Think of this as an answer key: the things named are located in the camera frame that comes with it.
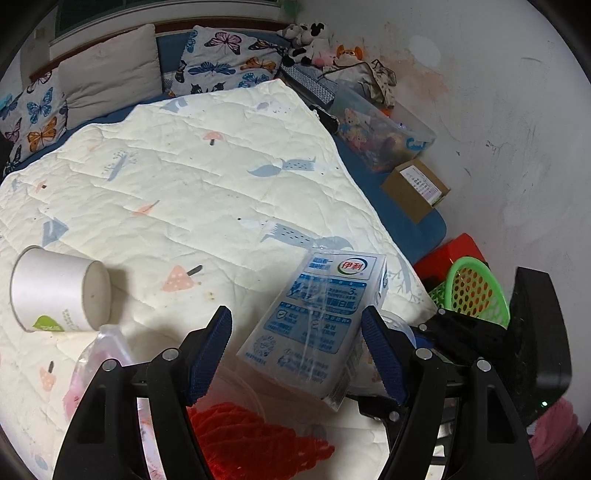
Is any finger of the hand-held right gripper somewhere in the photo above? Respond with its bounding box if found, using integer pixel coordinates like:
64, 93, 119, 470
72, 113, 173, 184
346, 392, 402, 422

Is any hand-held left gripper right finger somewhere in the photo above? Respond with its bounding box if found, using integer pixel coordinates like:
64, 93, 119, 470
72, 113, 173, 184
361, 305, 539, 480

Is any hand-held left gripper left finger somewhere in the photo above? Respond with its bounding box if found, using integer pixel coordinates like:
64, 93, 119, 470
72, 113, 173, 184
52, 305, 233, 480

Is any blue white milk carton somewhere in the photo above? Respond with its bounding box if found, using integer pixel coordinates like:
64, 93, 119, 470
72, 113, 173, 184
236, 248, 391, 411

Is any green plastic basket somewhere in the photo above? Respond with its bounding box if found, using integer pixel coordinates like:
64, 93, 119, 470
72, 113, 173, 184
427, 256, 511, 326

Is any red mesh net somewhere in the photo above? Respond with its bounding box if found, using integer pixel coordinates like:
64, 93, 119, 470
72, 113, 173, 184
187, 401, 335, 480

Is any pink cloth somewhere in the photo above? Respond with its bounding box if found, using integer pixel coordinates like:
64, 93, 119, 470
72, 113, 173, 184
526, 397, 585, 462

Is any pink foil snack bag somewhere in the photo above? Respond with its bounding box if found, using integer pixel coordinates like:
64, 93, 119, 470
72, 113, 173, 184
62, 324, 158, 480

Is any red plastic stool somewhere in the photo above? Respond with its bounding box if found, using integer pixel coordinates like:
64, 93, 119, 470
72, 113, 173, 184
413, 233, 490, 296

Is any cardboard box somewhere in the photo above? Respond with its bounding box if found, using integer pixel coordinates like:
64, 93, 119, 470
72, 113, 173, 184
381, 159, 451, 224

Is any white quilted printed mat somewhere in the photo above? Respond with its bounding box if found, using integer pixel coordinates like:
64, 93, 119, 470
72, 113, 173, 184
0, 78, 439, 480

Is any white paper cup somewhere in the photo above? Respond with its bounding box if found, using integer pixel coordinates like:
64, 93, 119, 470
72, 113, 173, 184
10, 247, 112, 333

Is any clear plastic storage box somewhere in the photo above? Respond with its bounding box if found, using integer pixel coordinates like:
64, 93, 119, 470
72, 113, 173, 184
332, 85, 437, 172

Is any small black object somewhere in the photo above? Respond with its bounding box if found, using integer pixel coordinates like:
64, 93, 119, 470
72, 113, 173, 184
309, 105, 340, 132

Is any patterned cloth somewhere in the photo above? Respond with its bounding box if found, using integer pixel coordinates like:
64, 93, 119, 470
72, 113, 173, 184
323, 59, 398, 107

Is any blue patterned box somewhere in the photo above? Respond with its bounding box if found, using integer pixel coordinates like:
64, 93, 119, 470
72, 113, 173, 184
279, 62, 338, 104

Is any butterfly print pillow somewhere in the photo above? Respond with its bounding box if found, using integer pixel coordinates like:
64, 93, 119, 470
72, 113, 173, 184
161, 25, 289, 97
0, 69, 69, 178

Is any grey pillow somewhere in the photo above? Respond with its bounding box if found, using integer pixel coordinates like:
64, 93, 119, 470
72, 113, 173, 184
58, 23, 163, 130

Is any orange plush toy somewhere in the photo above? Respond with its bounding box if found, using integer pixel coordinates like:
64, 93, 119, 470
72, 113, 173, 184
333, 44, 363, 65

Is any black white cow plush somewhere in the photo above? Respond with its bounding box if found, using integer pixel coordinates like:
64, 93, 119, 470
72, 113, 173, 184
277, 22, 340, 65

